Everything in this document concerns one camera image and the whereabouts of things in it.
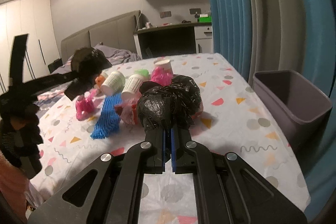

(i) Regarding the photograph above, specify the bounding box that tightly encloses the checked paper cup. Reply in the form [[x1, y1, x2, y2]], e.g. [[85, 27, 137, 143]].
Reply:
[[100, 71, 125, 96], [121, 74, 146, 101]]

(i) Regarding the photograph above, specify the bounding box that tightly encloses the green foam net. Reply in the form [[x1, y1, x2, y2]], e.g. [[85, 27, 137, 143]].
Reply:
[[134, 69, 149, 79]]

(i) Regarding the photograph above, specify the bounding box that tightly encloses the black plastic trash bag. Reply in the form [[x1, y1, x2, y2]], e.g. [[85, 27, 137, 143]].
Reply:
[[137, 75, 202, 132]]

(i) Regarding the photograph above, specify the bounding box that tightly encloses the grey plastic trash bin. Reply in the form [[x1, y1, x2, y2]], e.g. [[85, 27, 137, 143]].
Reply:
[[253, 70, 333, 152]]

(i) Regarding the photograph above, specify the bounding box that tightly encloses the pink foam net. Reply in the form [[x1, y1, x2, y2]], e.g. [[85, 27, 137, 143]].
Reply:
[[75, 89, 97, 121]]

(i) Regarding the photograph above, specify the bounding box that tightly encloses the orange small item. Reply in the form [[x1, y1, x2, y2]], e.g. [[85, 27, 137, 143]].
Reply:
[[94, 72, 108, 89]]

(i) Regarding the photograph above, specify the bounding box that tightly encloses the black bedside table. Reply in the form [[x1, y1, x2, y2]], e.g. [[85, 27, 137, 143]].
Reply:
[[48, 59, 63, 73]]

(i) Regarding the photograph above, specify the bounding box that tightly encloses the grey upholstered headboard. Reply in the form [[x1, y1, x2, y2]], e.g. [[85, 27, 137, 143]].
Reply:
[[60, 10, 142, 63]]

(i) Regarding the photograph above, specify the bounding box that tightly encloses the blue foam net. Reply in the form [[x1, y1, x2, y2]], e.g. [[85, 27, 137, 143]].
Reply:
[[90, 93, 122, 139]]

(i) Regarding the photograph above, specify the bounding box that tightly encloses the red and pink wrapper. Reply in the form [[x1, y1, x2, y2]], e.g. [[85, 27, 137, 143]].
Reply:
[[114, 98, 138, 125]]

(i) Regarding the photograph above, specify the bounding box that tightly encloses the patterned white bed sheet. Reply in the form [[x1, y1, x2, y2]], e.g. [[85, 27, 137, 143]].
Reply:
[[28, 54, 309, 223]]

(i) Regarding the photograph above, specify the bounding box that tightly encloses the white wardrobe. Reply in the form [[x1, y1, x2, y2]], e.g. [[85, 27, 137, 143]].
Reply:
[[0, 0, 61, 94]]

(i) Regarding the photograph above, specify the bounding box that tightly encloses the dark desk with drawers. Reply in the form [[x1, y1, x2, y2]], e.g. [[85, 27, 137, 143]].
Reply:
[[133, 23, 214, 59]]

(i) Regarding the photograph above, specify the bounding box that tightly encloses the green box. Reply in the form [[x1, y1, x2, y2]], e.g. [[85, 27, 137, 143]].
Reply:
[[199, 14, 212, 23]]

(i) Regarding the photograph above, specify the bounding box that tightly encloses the blue and grey curtain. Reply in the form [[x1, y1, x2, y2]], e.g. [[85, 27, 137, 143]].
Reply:
[[210, 0, 335, 223]]

